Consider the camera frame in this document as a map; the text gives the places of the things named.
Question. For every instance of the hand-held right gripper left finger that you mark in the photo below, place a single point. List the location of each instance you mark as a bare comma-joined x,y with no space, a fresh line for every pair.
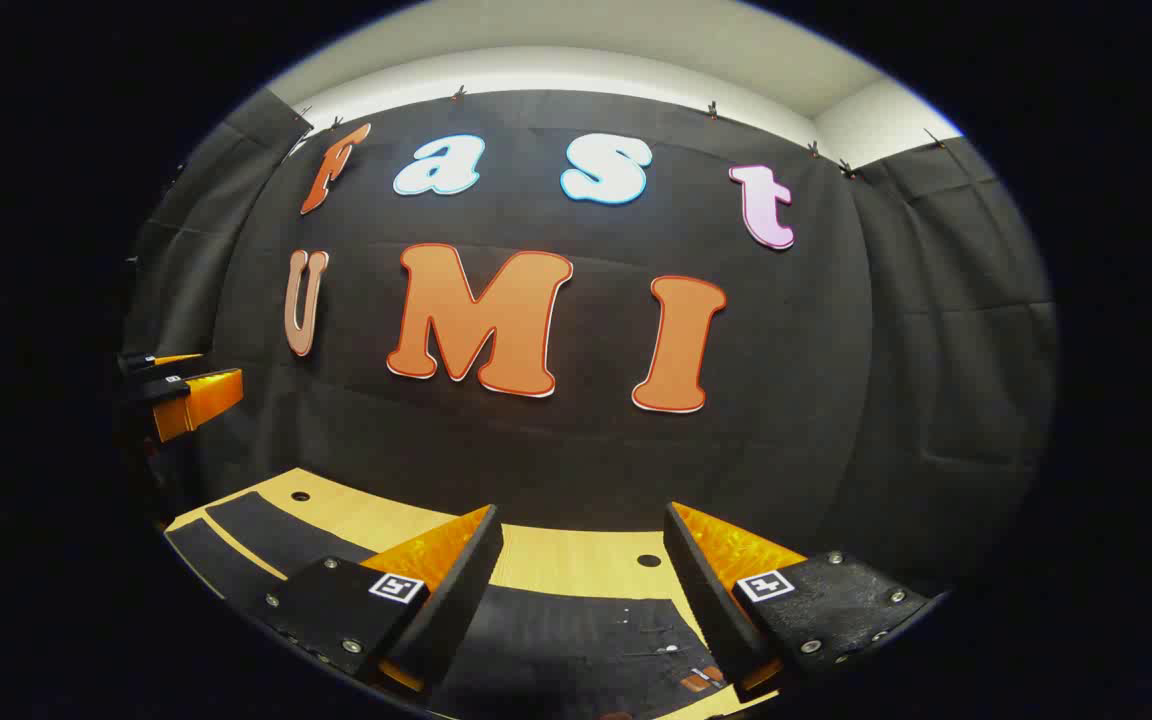
466,580

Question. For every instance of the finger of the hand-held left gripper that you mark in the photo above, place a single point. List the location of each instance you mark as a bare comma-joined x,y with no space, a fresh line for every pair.
151,361
201,400

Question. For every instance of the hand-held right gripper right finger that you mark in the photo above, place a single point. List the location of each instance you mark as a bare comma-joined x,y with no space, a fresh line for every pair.
701,580

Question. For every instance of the dark grey jeans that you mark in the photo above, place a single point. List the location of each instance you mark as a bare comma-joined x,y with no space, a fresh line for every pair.
556,640

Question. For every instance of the black backdrop cloth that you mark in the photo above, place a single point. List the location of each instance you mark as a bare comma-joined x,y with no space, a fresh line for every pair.
576,450

